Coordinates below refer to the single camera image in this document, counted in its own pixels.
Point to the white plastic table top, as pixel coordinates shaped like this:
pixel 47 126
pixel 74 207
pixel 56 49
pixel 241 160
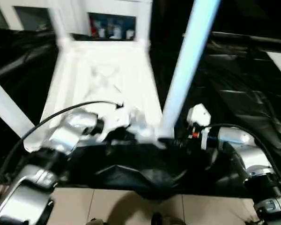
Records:
pixel 96 75

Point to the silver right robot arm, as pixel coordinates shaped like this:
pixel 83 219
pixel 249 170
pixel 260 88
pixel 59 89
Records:
pixel 248 150

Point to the black work mat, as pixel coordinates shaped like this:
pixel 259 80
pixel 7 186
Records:
pixel 236 105

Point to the black right robot foot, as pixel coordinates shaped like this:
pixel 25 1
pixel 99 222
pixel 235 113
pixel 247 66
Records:
pixel 168 219

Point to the plain white cup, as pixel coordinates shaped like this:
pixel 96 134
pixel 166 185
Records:
pixel 130 34

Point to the white patterned cup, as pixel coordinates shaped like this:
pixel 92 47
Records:
pixel 117 31

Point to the small white jar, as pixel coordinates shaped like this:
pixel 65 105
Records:
pixel 101 32

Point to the red bottle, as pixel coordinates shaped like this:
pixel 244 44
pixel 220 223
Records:
pixel 93 28

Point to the white sideboard cabinet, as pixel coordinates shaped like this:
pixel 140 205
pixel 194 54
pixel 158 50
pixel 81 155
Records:
pixel 77 9

